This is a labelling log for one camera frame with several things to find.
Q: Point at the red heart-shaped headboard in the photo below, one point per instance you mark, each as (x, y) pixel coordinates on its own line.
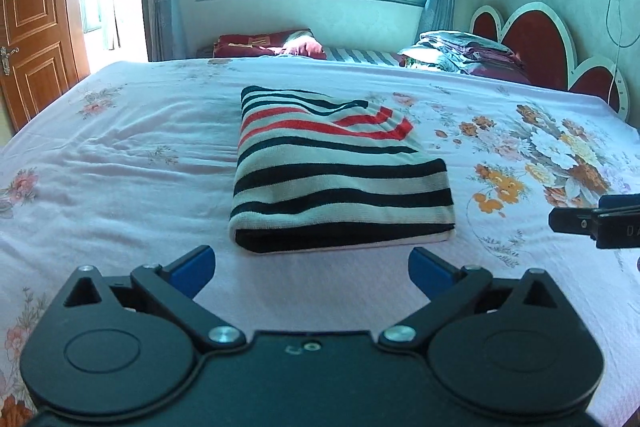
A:
(545, 42)

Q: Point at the stack of folded bedding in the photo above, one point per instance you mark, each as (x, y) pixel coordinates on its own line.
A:
(460, 54)

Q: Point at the brown wooden door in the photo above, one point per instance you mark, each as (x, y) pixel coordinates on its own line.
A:
(35, 17)

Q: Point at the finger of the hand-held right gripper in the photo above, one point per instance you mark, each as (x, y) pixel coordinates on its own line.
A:
(570, 222)
(617, 202)

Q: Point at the striped knit sweater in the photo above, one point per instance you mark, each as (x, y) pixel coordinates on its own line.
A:
(330, 172)

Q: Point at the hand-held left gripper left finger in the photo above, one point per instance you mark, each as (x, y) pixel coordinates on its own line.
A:
(192, 267)

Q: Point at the bed with floral sheet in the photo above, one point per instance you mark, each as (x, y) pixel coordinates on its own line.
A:
(125, 167)

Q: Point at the red folded blanket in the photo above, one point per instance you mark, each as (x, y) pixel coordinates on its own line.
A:
(260, 44)

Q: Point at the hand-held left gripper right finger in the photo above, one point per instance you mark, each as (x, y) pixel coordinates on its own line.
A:
(430, 269)

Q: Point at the striped mattress pad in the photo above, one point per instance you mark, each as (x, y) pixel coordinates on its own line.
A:
(365, 56)

